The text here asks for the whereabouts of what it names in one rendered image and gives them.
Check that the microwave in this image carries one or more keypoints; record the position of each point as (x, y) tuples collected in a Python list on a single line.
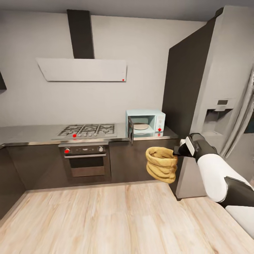
[(144, 120)]

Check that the popcorn bag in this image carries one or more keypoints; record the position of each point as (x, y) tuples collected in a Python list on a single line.
[(161, 164)]

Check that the fridge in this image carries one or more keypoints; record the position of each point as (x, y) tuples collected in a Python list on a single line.
[(209, 89)]

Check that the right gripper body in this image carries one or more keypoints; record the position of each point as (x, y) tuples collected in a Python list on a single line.
[(178, 150)]

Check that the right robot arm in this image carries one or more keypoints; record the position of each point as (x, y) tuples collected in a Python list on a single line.
[(222, 184)]

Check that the range hood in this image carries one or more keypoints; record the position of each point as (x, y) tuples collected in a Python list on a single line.
[(84, 66)]

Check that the burner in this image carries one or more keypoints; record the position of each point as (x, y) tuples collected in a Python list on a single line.
[(72, 131)]

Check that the oven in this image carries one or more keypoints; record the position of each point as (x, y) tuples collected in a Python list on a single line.
[(86, 161)]

